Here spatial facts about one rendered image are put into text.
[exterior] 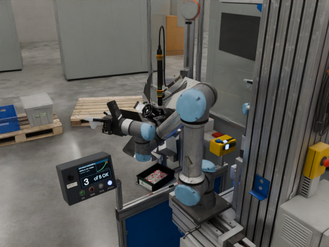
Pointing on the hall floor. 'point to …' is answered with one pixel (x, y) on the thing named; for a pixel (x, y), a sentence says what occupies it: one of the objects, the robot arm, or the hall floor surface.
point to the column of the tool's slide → (189, 46)
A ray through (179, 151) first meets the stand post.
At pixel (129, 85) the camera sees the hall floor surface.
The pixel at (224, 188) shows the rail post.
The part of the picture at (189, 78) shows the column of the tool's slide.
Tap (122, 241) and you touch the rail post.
